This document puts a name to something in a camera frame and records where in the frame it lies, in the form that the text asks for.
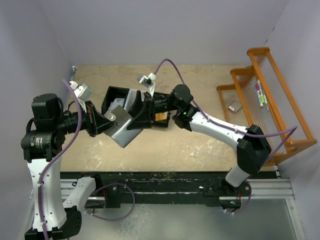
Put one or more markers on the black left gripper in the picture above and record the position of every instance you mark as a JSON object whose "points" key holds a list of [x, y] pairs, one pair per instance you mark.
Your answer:
{"points": [[95, 122]]}

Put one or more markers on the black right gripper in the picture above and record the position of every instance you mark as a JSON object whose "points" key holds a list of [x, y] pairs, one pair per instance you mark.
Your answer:
{"points": [[142, 112]]}

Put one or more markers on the grey card holder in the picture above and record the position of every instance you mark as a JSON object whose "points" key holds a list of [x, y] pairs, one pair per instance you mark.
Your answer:
{"points": [[121, 119]]}

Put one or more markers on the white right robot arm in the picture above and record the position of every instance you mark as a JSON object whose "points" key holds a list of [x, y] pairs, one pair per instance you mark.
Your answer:
{"points": [[252, 147]]}

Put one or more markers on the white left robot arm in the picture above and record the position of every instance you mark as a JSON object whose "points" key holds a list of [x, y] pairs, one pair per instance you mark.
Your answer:
{"points": [[42, 146]]}

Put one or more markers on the gold cards stack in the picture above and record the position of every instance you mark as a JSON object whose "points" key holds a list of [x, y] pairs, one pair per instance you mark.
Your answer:
{"points": [[161, 116]]}

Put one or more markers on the black bin with gold cards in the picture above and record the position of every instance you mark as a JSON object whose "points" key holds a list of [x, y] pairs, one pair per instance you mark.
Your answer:
{"points": [[161, 124]]}

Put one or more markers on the silver cards stack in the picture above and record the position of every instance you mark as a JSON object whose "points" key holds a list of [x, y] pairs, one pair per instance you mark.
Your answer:
{"points": [[116, 102]]}

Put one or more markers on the pink marker pen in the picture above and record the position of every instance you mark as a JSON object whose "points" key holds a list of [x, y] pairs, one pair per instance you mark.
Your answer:
{"points": [[259, 91]]}

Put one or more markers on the orange wooden rack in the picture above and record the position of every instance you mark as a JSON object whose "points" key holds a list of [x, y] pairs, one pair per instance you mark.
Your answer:
{"points": [[283, 113]]}

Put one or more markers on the green marker pen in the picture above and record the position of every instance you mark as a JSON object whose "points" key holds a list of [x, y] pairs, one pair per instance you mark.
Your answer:
{"points": [[263, 102]]}

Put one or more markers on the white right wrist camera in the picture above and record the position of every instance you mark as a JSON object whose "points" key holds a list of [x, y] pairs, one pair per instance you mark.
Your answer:
{"points": [[149, 82]]}

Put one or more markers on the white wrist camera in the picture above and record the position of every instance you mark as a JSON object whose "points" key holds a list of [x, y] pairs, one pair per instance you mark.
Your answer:
{"points": [[81, 91], [149, 82]]}

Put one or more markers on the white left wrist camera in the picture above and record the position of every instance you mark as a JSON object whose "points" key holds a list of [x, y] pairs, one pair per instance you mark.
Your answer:
{"points": [[81, 91]]}

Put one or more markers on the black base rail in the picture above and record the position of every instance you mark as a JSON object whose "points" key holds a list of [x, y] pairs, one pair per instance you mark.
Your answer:
{"points": [[207, 188]]}

